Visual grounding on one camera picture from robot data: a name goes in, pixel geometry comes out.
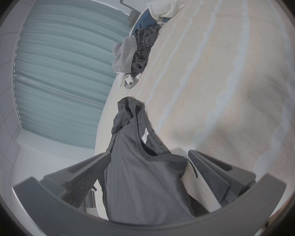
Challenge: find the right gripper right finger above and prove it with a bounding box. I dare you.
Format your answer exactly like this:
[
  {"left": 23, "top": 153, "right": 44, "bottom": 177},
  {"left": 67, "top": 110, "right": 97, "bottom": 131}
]
[{"left": 188, "top": 149, "right": 256, "bottom": 203}]

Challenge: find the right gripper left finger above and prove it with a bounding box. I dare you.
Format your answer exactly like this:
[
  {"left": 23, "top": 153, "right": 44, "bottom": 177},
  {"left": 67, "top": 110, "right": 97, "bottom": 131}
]
[{"left": 40, "top": 152, "right": 111, "bottom": 207}]

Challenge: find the black T-shirt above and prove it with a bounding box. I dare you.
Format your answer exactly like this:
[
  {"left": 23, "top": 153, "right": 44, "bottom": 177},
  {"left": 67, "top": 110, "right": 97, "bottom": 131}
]
[{"left": 103, "top": 97, "right": 198, "bottom": 224}]

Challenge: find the bed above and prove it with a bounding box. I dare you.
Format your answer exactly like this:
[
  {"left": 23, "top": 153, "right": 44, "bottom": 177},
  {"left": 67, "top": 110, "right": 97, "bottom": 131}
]
[{"left": 95, "top": 0, "right": 295, "bottom": 221}]

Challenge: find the pile of clothes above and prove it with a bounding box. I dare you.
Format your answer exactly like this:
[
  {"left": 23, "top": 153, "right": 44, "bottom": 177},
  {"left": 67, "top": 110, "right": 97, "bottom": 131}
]
[{"left": 112, "top": 0, "right": 186, "bottom": 90}]

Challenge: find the grey bedside table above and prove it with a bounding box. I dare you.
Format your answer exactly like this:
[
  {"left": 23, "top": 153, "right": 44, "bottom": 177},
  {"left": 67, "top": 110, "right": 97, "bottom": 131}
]
[{"left": 127, "top": 10, "right": 141, "bottom": 26}]

